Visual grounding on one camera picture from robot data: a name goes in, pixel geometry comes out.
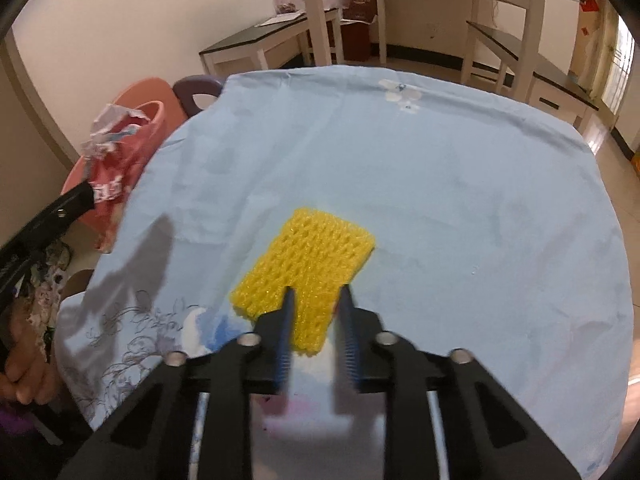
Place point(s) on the light blue floral cloth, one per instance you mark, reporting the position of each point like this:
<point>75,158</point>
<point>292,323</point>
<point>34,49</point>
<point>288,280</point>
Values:
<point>400,185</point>

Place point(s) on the floral clothing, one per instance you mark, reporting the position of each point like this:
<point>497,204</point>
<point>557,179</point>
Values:
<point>50,280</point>

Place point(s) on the white bench with dark top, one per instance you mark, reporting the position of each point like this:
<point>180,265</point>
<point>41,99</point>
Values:
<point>260,40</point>
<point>550,75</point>

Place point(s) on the purple plastic stool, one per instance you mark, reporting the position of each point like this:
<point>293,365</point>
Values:
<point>197,85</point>

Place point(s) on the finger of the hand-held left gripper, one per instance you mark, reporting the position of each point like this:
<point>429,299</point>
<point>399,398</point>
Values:
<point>55,215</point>

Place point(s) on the dark red box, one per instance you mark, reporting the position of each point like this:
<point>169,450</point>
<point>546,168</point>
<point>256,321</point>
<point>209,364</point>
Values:
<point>357,20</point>

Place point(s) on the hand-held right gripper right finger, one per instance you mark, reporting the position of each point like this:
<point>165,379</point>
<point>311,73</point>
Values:
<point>350,345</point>

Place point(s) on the pink plastic basin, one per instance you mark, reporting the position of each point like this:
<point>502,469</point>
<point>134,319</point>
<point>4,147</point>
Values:
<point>150,105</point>

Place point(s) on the white paper sheets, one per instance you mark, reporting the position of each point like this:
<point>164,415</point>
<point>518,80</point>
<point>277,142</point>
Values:
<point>280,19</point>

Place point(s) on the red snack packet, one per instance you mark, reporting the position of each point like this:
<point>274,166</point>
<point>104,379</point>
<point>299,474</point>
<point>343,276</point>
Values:
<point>117,170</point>

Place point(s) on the yellow foam net sleeve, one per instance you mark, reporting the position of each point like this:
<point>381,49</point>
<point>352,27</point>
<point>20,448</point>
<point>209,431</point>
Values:
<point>310,255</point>

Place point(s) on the barred window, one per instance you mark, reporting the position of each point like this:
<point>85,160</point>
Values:
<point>620,65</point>

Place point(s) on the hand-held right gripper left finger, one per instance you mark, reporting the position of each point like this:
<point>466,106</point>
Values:
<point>285,350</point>

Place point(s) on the person's left hand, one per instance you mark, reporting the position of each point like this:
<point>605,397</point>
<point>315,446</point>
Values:
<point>30,365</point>

